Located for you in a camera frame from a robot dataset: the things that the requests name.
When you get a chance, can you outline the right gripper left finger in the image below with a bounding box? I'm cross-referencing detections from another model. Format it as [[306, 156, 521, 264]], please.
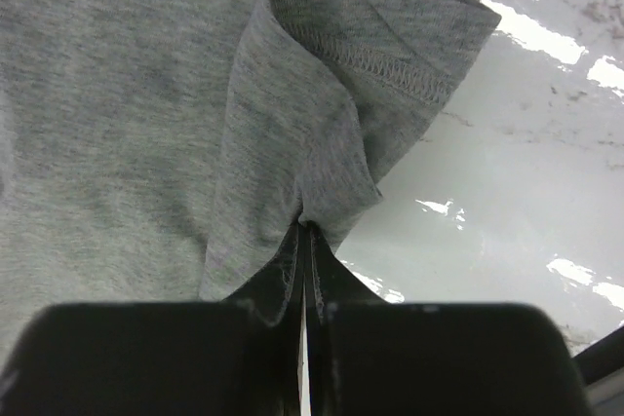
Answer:
[[1, 224, 303, 415]]

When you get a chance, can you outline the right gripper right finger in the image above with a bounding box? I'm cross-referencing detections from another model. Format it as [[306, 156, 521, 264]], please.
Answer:
[[305, 226, 592, 415]]

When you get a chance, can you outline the grey t shirt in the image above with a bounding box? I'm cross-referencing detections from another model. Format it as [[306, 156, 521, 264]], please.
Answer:
[[1, 0, 500, 356]]

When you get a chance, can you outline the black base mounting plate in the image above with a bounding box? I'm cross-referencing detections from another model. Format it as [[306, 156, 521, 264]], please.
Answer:
[[573, 327, 624, 385]]

